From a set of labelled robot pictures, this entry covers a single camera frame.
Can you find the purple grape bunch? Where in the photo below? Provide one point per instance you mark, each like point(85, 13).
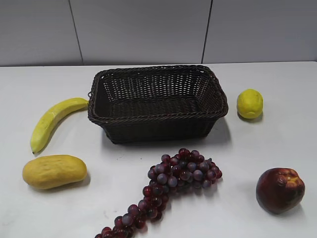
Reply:
point(174, 174)

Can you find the dark brown wicker basket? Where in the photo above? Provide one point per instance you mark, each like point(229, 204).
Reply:
point(154, 103)

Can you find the yellow lemon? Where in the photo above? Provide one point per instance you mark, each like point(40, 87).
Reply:
point(250, 104)

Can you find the yellow banana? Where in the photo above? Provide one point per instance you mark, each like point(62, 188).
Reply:
point(49, 120)

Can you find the yellow mango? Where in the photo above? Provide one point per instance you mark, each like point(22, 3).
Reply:
point(52, 171)

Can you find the dark red apple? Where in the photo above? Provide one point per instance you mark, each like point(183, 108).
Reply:
point(279, 190)

